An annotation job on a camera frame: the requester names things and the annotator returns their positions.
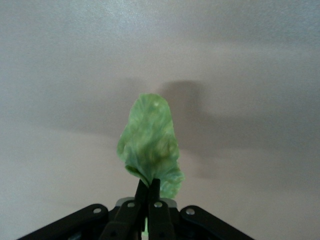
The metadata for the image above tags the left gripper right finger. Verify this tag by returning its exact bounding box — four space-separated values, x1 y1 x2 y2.
148 178 256 240

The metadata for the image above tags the green lettuce leaf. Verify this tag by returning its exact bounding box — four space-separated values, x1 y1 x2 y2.
116 92 186 237

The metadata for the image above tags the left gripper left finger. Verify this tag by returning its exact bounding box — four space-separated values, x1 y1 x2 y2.
16 179 151 240

